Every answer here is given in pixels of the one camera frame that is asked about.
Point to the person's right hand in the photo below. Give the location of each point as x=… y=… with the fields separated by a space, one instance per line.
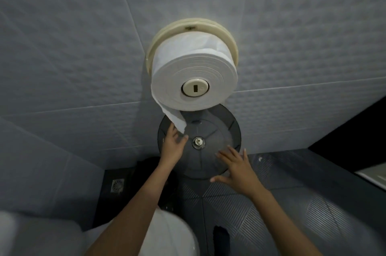
x=241 y=174

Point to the person's left hand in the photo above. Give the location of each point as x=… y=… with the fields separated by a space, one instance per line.
x=172 y=151

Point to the person's right middle finger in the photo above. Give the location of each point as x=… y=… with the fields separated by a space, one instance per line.
x=233 y=152

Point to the person's left thumb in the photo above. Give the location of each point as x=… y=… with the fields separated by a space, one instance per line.
x=182 y=141

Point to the person's right thumb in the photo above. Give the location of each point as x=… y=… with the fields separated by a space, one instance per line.
x=219 y=179

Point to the dark translucent round dispenser cover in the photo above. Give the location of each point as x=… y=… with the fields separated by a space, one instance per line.
x=211 y=132

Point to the person's left forearm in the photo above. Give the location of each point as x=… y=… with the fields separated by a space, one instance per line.
x=135 y=213

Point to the person's right forearm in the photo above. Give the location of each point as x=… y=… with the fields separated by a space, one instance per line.
x=283 y=225

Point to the metal cover lock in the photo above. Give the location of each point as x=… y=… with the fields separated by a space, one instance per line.
x=198 y=142

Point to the black trash bin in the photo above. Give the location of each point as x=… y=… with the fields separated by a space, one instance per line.
x=169 y=186

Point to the cream dispenser spindle hub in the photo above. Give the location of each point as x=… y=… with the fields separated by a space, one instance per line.
x=195 y=87

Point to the person's dark shoe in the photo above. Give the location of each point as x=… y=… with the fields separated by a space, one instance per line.
x=221 y=242

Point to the white jumbo toilet paper roll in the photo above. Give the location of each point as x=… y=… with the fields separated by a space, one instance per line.
x=187 y=63

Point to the metal floor drain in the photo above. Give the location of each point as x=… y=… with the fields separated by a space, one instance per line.
x=117 y=186

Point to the dark door panel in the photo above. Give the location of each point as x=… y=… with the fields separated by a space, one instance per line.
x=352 y=135

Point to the white ledge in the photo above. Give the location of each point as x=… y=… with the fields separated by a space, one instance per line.
x=372 y=176

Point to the cream wall dispenser back plate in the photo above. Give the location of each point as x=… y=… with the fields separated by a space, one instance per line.
x=169 y=29

